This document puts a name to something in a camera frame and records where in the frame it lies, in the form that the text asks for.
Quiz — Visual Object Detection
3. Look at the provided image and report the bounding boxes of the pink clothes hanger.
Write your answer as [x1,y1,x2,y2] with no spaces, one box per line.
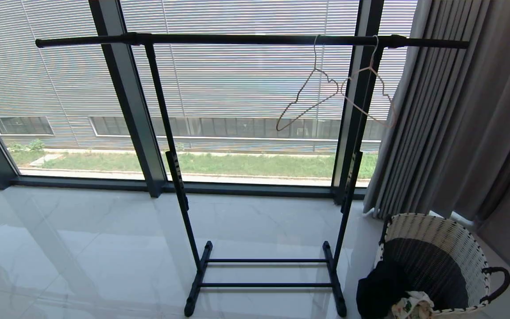
[340,35,396,129]
[275,35,340,132]

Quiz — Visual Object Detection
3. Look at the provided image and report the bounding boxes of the cream printed garment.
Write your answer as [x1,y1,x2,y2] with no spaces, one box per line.
[391,291,435,319]

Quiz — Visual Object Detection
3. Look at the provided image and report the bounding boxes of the black clothes rack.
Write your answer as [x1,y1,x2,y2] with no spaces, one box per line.
[35,32,469,318]

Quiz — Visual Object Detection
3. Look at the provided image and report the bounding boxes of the white laundry basket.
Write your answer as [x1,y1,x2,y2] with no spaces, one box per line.
[374,213,510,319]

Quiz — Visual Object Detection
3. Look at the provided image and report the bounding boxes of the black garment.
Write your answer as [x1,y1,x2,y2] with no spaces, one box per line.
[356,261,411,319]

